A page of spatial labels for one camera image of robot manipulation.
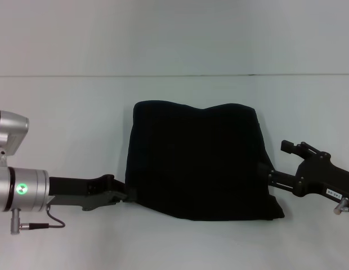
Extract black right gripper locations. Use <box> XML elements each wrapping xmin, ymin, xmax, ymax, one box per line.
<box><xmin>257</xmin><ymin>139</ymin><xmax>349</xmax><ymax>203</ymax></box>

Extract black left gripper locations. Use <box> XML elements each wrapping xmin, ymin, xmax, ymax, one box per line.
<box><xmin>47</xmin><ymin>173</ymin><xmax>138</xmax><ymax>212</ymax></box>

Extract black T-shirt with FREE print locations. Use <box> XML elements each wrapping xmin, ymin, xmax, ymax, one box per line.
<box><xmin>126</xmin><ymin>100</ymin><xmax>285</xmax><ymax>223</ymax></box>

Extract right arm connector cable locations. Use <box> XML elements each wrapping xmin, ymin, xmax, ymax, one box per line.
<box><xmin>333</xmin><ymin>196</ymin><xmax>349</xmax><ymax>217</ymax></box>

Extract arm connector cable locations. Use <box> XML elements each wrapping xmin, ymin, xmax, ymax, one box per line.
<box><xmin>333</xmin><ymin>196</ymin><xmax>349</xmax><ymax>217</ymax></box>
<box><xmin>10</xmin><ymin>205</ymin><xmax>66</xmax><ymax>235</ymax></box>

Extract left arm connector cable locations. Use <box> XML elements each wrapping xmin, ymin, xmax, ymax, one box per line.
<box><xmin>10</xmin><ymin>205</ymin><xmax>66</xmax><ymax>235</ymax></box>

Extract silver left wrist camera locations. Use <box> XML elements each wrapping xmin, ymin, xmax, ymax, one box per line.
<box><xmin>0</xmin><ymin>110</ymin><xmax>30</xmax><ymax>167</ymax></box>

